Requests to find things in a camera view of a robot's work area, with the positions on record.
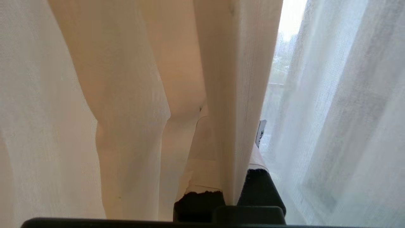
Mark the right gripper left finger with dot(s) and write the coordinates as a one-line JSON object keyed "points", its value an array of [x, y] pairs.
{"points": [[202, 177]]}

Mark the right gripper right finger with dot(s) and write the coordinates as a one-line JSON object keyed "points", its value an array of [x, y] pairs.
{"points": [[261, 190]]}

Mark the cream fabric curtain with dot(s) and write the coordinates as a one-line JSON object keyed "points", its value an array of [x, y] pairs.
{"points": [[133, 95]]}

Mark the glass balcony door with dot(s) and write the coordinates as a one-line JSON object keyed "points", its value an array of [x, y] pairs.
{"points": [[284, 50]]}

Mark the white sheer curtain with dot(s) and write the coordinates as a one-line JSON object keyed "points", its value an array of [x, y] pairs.
{"points": [[341, 120]]}

